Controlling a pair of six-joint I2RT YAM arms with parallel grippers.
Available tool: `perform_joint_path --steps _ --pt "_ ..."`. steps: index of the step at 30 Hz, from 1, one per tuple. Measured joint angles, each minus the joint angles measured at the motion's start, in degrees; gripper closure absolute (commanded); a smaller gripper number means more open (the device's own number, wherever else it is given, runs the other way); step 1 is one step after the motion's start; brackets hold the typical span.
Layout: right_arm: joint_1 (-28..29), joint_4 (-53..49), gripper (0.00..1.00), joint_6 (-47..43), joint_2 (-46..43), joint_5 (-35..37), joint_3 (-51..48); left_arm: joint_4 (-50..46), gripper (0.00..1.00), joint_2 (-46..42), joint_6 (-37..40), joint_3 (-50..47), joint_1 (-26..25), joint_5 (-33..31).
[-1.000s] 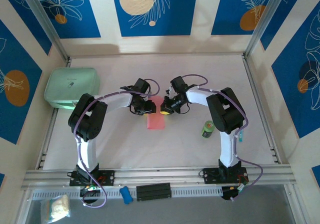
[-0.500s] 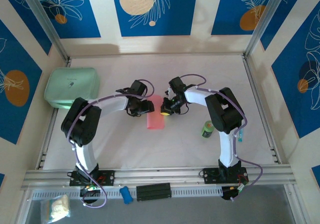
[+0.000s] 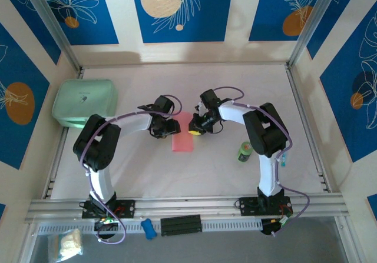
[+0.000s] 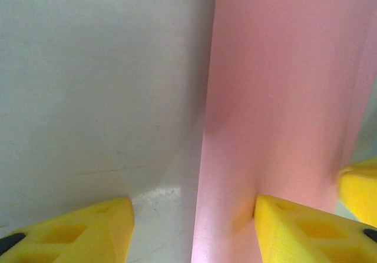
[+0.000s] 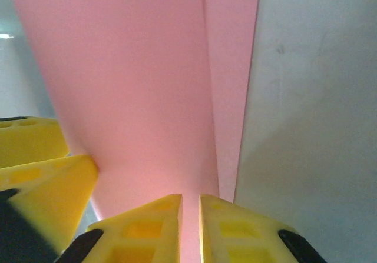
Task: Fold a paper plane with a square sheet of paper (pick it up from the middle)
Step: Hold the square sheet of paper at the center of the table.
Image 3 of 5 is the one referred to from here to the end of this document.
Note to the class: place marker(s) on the pink paper sheet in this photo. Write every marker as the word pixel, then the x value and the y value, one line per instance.
pixel 182 143

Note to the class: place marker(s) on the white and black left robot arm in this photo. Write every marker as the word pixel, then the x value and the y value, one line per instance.
pixel 100 183

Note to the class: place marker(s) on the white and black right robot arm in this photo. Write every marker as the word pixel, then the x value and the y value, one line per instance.
pixel 268 177

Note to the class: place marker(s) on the green can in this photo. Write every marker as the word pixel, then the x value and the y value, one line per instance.
pixel 244 152

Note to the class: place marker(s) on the mint green zip pouch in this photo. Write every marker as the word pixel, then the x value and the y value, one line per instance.
pixel 85 98

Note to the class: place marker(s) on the blue and white sachet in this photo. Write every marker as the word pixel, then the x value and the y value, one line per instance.
pixel 284 160

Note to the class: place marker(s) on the black ribbed block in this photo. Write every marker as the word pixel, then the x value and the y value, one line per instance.
pixel 181 225

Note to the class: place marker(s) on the blue bone-shaped toy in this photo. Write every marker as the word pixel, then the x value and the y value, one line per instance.
pixel 148 229

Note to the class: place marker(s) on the green circuit board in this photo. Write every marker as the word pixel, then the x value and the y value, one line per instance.
pixel 107 221
pixel 284 220

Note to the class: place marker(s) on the white crumpled bag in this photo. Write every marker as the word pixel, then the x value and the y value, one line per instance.
pixel 69 243

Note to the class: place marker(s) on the aluminium frame rail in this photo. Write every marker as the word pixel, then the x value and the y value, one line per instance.
pixel 188 207

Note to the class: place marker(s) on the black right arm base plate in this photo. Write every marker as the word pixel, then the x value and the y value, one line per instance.
pixel 247 205

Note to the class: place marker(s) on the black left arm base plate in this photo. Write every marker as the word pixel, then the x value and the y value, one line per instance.
pixel 128 208

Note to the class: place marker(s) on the aluminium side rail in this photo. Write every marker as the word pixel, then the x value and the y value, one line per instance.
pixel 309 133
pixel 54 169

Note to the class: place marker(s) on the aluminium frame post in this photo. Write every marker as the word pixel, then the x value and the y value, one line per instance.
pixel 315 19
pixel 53 24

